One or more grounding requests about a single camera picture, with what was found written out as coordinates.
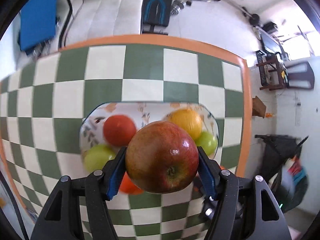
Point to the barbell on floor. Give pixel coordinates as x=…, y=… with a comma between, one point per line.
x=254, y=19

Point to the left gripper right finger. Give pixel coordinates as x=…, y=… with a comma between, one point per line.
x=246, y=208

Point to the dark red apple on plate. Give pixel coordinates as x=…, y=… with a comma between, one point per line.
x=118, y=130

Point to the blue mat panel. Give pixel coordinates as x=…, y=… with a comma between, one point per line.
x=38, y=23

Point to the orange small floor object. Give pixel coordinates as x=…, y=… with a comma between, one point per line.
x=269, y=115

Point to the dumbbell on floor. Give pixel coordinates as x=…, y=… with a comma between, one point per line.
x=178, y=5

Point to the black treadmill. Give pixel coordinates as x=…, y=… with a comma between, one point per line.
x=269, y=44

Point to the green apple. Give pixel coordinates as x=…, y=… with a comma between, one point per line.
x=96, y=157
x=208, y=142

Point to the large yellow orange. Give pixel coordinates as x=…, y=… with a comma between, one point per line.
x=187, y=119

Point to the white padded sofa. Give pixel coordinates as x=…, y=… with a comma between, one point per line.
x=100, y=18

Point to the orange tangerine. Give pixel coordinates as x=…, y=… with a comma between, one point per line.
x=128, y=187

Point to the oval floral plate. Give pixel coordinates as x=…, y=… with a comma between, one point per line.
x=142, y=113

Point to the dark wooden side table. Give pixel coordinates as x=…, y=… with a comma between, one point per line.
x=272, y=71

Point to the green checkered tablecloth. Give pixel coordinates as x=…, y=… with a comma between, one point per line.
x=44, y=103

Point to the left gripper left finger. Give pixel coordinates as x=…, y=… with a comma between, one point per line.
x=60, y=217

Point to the black blue weight bench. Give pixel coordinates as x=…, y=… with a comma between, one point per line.
x=155, y=13

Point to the small wooden stool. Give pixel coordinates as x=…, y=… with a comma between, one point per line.
x=258, y=107

